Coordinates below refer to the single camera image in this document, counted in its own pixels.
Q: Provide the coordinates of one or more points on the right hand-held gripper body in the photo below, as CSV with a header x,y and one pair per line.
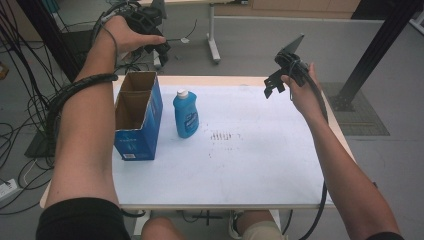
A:
x,y
291,58

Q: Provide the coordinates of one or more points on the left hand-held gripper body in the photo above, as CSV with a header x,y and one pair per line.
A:
x,y
146,20

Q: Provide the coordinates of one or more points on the blue bottle with white cap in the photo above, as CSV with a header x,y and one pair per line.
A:
x,y
186,115

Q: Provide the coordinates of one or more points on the blue cardboard box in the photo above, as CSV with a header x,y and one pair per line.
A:
x,y
140,133

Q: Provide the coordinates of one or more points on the person's left hand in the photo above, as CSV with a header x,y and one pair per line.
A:
x,y
125,36

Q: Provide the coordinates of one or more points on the person's right hand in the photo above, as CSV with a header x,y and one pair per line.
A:
x,y
305,96

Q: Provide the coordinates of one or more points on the white background desk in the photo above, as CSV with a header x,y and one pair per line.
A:
x,y
213,40

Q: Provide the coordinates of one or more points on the wooden cabinet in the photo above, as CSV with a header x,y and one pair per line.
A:
x,y
300,6

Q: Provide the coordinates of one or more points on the black box on floor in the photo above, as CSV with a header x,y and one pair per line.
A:
x,y
78,46

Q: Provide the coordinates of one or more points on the grey grid floor mat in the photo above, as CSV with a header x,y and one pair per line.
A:
x,y
360,113

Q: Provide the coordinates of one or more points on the white table mat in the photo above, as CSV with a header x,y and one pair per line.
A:
x,y
226,166

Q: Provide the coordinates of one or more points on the person's right leg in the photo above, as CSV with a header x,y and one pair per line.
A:
x,y
260,226

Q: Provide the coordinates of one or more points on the person's left knee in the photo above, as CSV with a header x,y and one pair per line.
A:
x,y
161,229

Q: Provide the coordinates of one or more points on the person's black sleeve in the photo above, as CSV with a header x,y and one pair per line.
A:
x,y
83,220

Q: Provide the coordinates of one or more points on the white power strip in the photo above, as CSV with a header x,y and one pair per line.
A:
x,y
7,189

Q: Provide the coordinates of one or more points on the black metal stand post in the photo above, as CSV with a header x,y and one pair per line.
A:
x,y
376,46

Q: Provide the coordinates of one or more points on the dark metal stand post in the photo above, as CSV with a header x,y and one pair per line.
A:
x,y
50,36

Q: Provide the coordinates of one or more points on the black bracket under table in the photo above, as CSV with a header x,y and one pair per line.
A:
x,y
207,217

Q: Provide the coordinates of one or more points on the black stand base plate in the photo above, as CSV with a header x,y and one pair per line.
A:
x,y
38,148

